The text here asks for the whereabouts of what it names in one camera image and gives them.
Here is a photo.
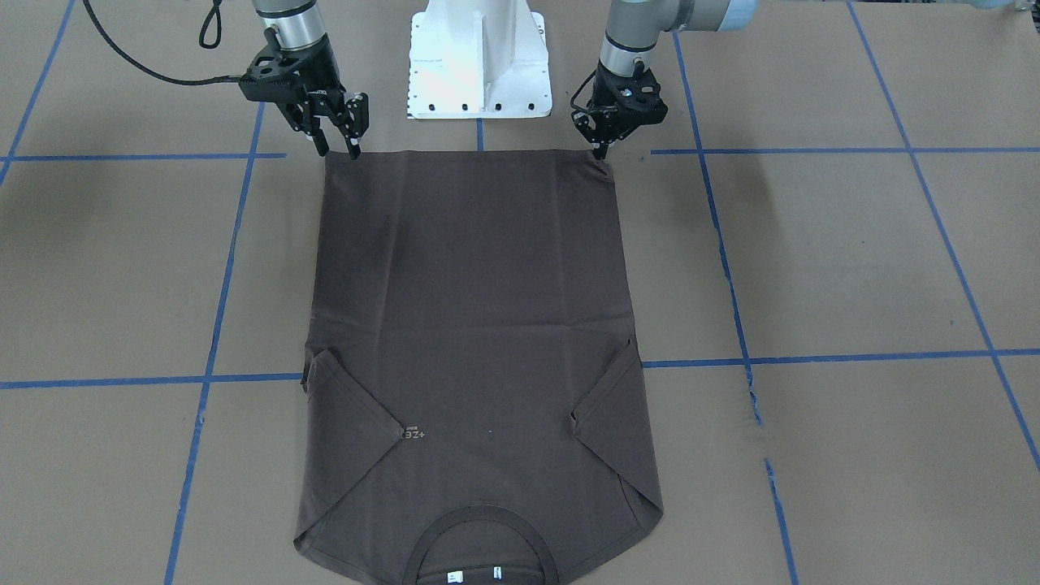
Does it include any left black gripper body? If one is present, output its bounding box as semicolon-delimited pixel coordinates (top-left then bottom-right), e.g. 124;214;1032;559
571;63;668;149

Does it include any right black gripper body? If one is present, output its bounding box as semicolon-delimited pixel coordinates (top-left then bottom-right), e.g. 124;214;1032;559
239;41;346;131

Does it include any dark brown t-shirt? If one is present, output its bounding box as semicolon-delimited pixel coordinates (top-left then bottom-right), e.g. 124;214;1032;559
293;149;664;584

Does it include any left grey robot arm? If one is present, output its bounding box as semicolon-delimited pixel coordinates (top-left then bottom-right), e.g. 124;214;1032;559
570;1;758;160

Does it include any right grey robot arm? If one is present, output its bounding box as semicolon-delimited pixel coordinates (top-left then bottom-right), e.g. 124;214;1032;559
238;1;369;159

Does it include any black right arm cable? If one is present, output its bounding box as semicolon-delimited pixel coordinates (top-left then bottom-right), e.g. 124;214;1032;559
81;0;261;87

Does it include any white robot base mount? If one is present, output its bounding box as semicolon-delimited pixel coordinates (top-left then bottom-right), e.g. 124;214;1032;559
406;1;553;119

